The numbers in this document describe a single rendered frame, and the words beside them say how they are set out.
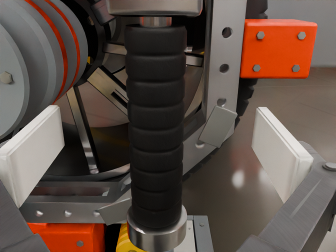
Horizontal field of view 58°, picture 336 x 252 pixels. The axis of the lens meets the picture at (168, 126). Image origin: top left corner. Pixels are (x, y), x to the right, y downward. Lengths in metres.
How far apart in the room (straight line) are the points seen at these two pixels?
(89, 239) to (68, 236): 0.03
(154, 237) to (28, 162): 0.10
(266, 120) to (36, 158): 0.13
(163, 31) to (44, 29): 0.17
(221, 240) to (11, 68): 1.18
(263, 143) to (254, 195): 1.45
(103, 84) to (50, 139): 0.33
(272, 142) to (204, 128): 0.25
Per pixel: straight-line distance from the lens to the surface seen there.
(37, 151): 0.18
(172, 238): 0.22
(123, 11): 0.17
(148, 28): 0.16
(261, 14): 0.49
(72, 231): 0.53
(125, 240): 0.55
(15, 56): 0.27
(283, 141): 0.16
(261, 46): 0.41
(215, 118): 0.41
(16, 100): 0.28
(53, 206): 0.52
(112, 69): 0.96
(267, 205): 1.59
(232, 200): 1.57
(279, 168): 0.17
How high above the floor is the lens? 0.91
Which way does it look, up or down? 22 degrees down
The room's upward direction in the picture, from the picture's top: straight up
